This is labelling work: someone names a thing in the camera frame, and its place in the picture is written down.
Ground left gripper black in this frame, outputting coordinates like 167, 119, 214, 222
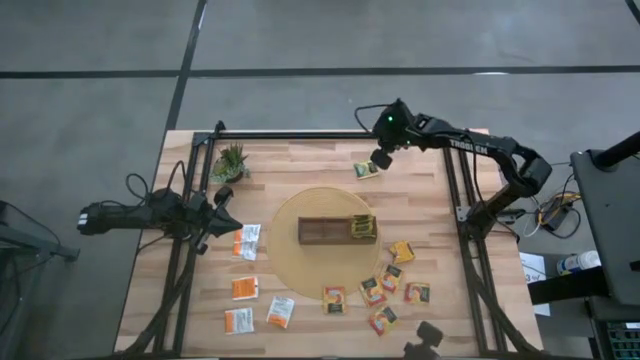
188, 186, 245, 256

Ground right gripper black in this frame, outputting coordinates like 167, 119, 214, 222
369, 98, 426, 171

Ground white orange tea packet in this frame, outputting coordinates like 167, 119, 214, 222
265, 295, 296, 330
233, 223, 263, 245
224, 307, 255, 335
231, 276, 260, 301
231, 242, 259, 262

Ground brown wooden tea box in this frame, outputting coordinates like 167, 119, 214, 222
298, 214, 378, 246

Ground orange red mango tea packet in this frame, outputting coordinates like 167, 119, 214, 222
379, 263, 405, 294
403, 281, 432, 306
358, 276, 388, 308

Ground black tea packets in box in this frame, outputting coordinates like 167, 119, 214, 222
368, 304, 400, 337

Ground potted green succulent plant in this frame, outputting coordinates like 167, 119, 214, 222
209, 143, 252, 185

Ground round woven beige placemat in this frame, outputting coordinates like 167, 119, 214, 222
265, 186, 384, 300

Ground clear mango snack packet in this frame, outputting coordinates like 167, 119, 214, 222
322, 285, 347, 315

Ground grey metal stand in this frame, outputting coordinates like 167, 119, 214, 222
0, 199, 81, 360

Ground white paper sheet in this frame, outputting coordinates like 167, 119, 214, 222
518, 251, 552, 318

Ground black blocky device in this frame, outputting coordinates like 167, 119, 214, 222
402, 320, 445, 360

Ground white bottle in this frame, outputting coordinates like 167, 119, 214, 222
556, 250, 603, 277

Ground black keyboard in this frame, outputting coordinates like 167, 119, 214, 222
592, 319, 640, 360

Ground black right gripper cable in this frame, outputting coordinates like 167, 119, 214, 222
353, 102, 392, 135

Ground black aluminium table frame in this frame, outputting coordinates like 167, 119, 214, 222
113, 128, 544, 360

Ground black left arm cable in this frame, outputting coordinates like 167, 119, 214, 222
123, 158, 187, 202

